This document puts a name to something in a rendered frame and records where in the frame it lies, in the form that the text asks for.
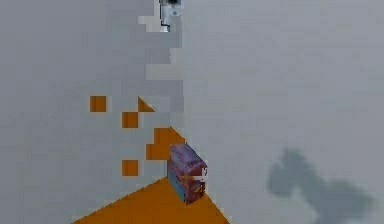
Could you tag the purple blue mailbox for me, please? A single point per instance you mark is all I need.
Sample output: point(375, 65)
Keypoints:
point(186, 170)

